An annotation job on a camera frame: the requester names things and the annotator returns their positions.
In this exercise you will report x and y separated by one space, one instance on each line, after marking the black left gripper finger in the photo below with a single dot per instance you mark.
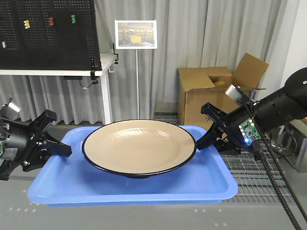
57 147
43 122

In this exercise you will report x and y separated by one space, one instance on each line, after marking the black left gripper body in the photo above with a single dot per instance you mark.
20 147

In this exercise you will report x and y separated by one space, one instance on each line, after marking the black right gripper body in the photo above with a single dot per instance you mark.
229 140

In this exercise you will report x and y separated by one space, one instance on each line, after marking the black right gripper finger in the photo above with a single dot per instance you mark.
207 139

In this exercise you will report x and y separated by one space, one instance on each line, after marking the blue plastic tray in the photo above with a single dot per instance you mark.
73 181

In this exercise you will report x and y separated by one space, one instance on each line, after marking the beige plate with black rim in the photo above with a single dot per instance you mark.
139 148

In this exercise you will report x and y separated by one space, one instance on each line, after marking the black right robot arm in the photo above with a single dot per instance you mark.
280 107

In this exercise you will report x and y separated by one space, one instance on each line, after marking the green circuit board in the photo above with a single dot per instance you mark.
249 131

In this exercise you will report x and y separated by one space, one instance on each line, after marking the brown cardboard box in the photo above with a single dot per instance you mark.
198 86

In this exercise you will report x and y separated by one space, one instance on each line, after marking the black pegboard panel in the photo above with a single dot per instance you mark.
48 35

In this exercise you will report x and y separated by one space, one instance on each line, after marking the white desk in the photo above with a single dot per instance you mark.
107 60

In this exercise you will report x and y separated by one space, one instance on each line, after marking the picture sign on stand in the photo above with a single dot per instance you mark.
136 35

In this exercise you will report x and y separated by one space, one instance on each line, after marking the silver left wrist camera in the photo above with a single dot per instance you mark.
10 110

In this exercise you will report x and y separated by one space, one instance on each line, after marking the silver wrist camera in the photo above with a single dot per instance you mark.
234 92
10 110

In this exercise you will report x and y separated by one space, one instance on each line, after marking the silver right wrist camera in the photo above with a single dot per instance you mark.
234 92

